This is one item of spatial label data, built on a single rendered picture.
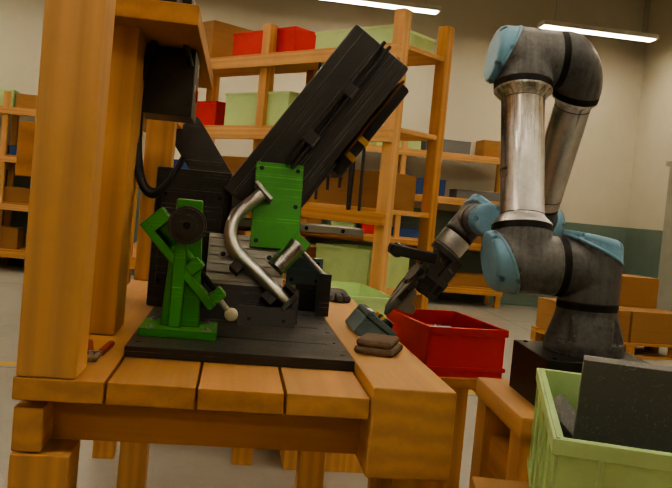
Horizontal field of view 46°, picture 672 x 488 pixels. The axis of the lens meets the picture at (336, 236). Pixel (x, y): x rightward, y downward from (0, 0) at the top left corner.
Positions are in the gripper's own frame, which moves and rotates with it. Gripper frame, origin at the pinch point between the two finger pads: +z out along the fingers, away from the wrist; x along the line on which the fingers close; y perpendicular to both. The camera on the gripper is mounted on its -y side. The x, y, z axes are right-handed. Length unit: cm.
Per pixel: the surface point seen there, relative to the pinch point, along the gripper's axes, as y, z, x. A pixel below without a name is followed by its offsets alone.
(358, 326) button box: -5.3, 7.2, -12.7
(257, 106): -71, -51, 330
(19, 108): -314, 91, 829
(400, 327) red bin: 9.8, 1.2, 15.3
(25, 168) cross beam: -73, 21, -51
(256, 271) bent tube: -30.0, 12.6, -5.1
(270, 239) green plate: -31.9, 5.1, 0.5
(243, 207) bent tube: -41.5, 3.4, -1.3
